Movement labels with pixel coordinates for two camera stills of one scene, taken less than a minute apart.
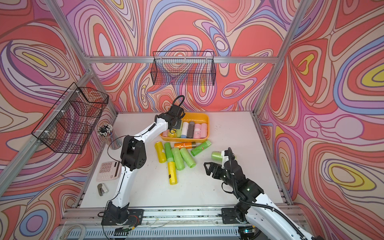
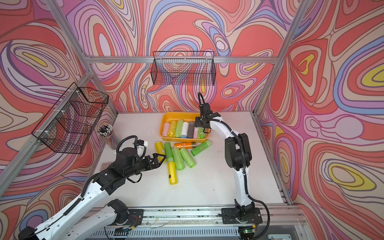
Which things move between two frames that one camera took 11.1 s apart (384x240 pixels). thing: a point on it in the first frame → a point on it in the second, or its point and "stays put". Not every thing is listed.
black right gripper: [218, 167] → [198, 122]
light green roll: [178, 131] stays put
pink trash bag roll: [165, 133] stays put
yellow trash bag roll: [172, 133] stays put
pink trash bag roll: [197, 130] stays put
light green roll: [217, 156] → [201, 134]
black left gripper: [178, 126] → [149, 165]
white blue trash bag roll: [185, 129] stays put
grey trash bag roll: [190, 130] stays put
